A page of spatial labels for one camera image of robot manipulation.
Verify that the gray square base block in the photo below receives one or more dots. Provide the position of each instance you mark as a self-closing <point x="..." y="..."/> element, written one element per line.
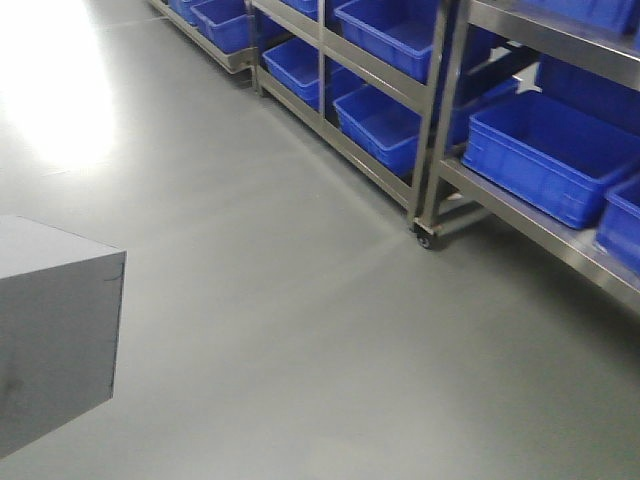
<point x="61" y="302"/>

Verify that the blue bin lower middle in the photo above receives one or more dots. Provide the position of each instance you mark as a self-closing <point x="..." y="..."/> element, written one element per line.
<point x="389" y="131"/>

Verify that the blue bin lower rear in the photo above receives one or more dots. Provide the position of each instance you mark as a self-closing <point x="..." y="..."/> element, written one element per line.
<point x="295" y="64"/>

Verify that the blue bin upper middle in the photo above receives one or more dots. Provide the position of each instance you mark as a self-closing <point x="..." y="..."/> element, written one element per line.
<point x="401" y="32"/>

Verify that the blue bin far rack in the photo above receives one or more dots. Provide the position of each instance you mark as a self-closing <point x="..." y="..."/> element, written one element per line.
<point x="223" y="22"/>

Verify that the large blue bin near rack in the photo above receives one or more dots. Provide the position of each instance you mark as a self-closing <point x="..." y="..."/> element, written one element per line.
<point x="550" y="155"/>

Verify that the blue bin right edge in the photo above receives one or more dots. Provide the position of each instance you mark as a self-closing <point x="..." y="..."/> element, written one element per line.
<point x="618" y="231"/>

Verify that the middle steel shelf rack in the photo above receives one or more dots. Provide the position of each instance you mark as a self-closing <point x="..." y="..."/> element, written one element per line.
<point x="368" y="77"/>

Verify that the near steel shelf rack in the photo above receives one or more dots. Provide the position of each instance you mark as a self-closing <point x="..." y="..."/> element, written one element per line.
<point x="584" y="54"/>

